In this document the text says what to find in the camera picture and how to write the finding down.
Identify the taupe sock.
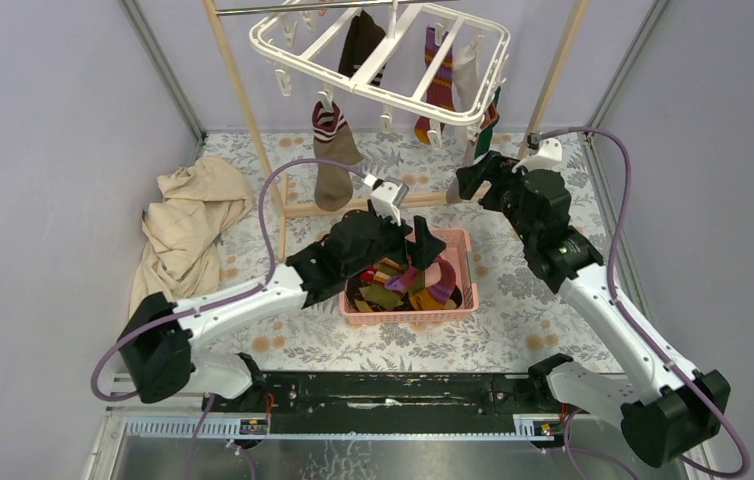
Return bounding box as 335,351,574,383
311,102,363,212

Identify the white clip hanger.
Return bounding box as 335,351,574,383
249,1,511,148

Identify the olive orange striped sock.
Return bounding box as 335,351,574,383
345,259,426,313

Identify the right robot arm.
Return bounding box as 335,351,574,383
456,151,730,468

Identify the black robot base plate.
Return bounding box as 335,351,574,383
202,359,575,436

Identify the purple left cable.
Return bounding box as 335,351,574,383
90,158,372,403

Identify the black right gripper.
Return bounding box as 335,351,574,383
456,150,537,244

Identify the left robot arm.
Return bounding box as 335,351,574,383
117,210,446,411

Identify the purple striped sock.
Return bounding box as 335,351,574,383
414,26,455,145

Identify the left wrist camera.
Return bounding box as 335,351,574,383
363,174,409,226

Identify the beige cloth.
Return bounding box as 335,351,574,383
128,156,254,314

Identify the wooden drying rack frame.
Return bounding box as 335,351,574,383
201,0,594,261

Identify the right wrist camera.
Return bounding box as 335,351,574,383
512,133,563,173

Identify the magenta purple-cuff sock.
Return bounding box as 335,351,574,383
384,256,457,311

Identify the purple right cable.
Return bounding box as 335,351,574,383
539,127,751,480

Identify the dark brown tan argyle sock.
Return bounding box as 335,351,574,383
343,280,463,313

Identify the metal hanging rod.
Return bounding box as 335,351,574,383
214,0,394,17

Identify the green sock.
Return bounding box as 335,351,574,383
474,88,501,159

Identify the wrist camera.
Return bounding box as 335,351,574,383
363,174,409,226
512,133,563,173

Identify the purple cable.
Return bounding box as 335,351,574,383
539,127,751,480
90,158,372,403

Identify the floral patterned mat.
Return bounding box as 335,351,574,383
201,133,621,373

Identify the pink plastic basket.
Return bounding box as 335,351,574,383
338,227,480,325

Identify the black red yellow argyle sock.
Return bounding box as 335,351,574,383
359,266,390,285

